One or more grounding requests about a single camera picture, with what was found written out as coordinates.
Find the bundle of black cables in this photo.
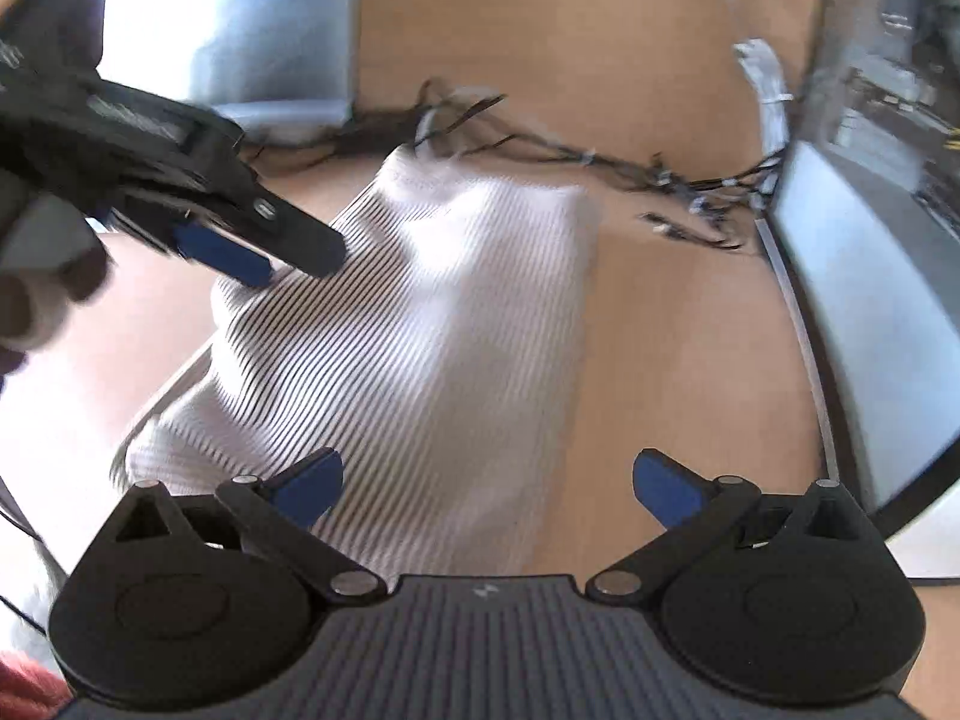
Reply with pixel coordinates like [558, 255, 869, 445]
[240, 79, 790, 250]

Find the black curved monitor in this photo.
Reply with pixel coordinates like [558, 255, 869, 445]
[105, 0, 358, 130]

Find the red cloth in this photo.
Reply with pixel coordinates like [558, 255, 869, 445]
[0, 651, 73, 720]

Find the striped knit garment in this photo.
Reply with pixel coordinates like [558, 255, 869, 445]
[112, 146, 602, 580]

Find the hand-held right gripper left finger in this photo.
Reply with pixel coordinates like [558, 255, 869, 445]
[97, 448, 380, 605]

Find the person's left hand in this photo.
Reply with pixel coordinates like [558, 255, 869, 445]
[0, 191, 110, 380]

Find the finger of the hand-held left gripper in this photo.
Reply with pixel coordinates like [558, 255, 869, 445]
[175, 223, 272, 288]
[225, 172, 348, 275]

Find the white power cable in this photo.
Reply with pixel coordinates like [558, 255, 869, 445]
[682, 0, 793, 167]

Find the white computer case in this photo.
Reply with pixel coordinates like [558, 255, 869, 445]
[754, 0, 960, 542]

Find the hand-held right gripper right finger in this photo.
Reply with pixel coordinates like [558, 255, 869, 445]
[586, 450, 890, 605]

